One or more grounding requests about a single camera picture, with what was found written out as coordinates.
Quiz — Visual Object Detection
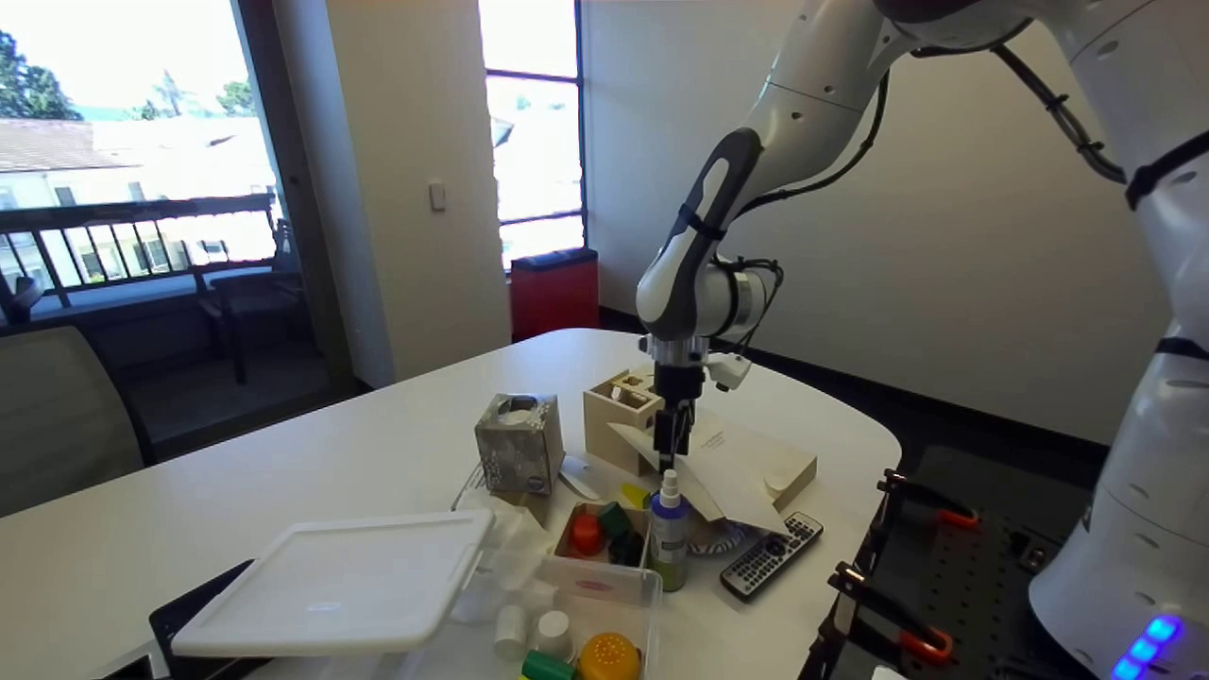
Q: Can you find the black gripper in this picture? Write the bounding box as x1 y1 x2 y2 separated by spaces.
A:
646 355 709 472

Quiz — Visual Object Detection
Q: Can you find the wooden shape sorter box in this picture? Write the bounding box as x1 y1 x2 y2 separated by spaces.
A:
576 366 670 480

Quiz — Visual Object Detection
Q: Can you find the blue bottle white cap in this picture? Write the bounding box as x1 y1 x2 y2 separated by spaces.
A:
643 465 696 596

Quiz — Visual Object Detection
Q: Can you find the red round block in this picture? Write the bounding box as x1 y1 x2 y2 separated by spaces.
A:
568 506 608 559

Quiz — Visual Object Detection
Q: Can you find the black remote control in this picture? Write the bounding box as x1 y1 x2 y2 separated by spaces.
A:
715 511 831 604

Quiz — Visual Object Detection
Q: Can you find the grey cardboard tissue box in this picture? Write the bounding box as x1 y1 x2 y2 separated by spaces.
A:
468 388 570 504

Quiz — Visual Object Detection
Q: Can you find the clear plastic bin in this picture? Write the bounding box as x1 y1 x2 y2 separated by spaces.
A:
423 552 670 680

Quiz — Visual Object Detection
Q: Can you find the red storage bin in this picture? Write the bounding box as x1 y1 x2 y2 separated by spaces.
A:
507 247 604 344

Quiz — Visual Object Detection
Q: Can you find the orange toy fruit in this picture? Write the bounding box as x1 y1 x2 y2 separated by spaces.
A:
575 627 646 680

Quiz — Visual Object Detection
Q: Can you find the green toy cylinder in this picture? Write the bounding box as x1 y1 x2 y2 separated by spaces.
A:
518 645 576 680

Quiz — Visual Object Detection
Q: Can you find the black orange bar clamp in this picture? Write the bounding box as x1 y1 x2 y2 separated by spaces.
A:
872 465 986 534
822 559 959 667

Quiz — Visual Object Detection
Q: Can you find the black perforated mounting board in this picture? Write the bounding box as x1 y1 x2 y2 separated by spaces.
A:
798 437 1142 680

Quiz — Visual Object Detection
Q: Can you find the dark outdoor chair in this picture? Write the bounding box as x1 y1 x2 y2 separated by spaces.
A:
185 253 313 383

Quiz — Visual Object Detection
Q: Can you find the black flat tablet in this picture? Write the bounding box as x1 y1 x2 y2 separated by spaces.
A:
100 555 277 680

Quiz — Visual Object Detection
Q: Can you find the dark balcony railing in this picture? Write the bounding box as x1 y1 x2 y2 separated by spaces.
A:
0 190 283 305

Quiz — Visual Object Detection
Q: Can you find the grey office chair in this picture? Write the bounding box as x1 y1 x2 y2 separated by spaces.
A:
0 320 151 521

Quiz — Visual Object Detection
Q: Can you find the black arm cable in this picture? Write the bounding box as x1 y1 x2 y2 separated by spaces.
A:
724 34 1142 218

